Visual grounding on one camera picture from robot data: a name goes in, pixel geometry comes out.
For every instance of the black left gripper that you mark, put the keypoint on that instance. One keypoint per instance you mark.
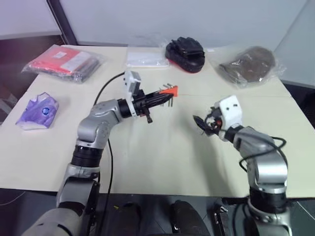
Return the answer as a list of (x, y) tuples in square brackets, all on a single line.
[(140, 106)]

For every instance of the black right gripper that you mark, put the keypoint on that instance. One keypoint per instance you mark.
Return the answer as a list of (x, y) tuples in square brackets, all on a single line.
[(214, 123)]

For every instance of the orange hex key holder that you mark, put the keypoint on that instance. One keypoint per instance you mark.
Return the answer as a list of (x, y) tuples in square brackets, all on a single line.
[(171, 91)]

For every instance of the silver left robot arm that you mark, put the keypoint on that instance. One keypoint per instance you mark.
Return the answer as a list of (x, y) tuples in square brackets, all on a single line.
[(98, 123)]

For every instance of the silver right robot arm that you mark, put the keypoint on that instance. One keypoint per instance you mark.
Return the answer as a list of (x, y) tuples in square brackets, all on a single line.
[(268, 169)]

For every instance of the dark hex key in holder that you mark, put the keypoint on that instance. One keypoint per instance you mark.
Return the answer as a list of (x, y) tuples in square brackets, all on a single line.
[(170, 102)]

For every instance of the white flat plastic packet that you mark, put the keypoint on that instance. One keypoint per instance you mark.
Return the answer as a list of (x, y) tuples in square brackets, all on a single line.
[(147, 57)]

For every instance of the black and red tool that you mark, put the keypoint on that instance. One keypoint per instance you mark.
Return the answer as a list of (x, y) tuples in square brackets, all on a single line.
[(185, 54)]

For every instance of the brown item in plastic bag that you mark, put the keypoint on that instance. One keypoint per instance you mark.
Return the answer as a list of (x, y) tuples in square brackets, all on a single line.
[(248, 65)]

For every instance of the black flat device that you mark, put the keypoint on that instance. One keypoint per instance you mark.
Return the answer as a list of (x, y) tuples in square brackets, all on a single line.
[(221, 220)]

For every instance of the red packet in plastic bag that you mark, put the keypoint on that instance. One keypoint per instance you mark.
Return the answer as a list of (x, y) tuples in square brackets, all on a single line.
[(64, 62)]

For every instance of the purple plastic bag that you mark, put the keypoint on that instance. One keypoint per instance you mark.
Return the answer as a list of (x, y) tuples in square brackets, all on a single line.
[(37, 111)]

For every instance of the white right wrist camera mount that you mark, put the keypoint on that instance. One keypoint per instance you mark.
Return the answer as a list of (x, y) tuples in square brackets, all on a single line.
[(231, 110)]

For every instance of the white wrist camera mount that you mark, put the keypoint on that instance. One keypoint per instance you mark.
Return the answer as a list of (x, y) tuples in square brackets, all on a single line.
[(231, 110), (129, 81)]

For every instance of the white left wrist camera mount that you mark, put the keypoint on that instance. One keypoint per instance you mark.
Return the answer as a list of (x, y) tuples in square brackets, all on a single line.
[(129, 81)]

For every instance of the dark window frame post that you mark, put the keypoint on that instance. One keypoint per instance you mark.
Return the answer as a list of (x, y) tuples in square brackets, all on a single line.
[(62, 22)]

